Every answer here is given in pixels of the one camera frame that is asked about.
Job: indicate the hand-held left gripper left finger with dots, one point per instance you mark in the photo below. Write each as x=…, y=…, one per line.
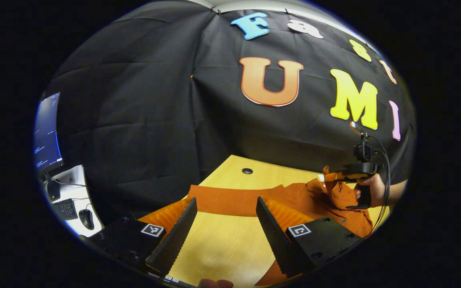
x=174, y=240

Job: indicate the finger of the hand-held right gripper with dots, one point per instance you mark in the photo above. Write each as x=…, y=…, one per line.
x=346, y=176

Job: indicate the white desk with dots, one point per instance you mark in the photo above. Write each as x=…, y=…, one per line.
x=74, y=180

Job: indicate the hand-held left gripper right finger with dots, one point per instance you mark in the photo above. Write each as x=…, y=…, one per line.
x=272, y=236

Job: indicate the black computer mouse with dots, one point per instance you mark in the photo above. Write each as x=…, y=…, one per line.
x=87, y=218

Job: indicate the black backdrop cloth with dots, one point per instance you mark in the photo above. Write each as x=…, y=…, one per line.
x=134, y=120

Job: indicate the black keyboard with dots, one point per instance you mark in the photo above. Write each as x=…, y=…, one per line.
x=65, y=209

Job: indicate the computer monitor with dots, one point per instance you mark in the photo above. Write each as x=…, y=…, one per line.
x=46, y=132

